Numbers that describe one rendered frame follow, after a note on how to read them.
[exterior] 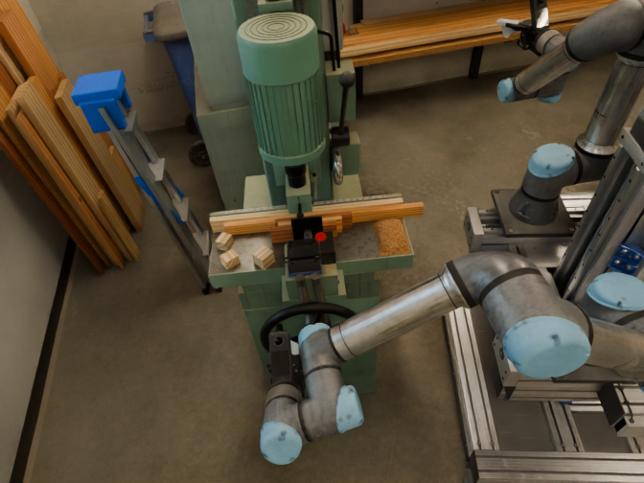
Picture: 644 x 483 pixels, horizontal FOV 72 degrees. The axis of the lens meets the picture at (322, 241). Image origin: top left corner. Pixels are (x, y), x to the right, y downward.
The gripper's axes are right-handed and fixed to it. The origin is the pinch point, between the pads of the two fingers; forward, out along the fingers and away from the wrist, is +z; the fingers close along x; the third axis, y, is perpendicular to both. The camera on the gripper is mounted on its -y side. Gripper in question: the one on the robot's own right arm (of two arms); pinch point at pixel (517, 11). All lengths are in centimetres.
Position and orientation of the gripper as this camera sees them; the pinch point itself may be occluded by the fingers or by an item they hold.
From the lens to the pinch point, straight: 190.3
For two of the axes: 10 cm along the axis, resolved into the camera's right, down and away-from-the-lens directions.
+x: 9.6, -2.9, -0.1
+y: 2.0, 6.5, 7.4
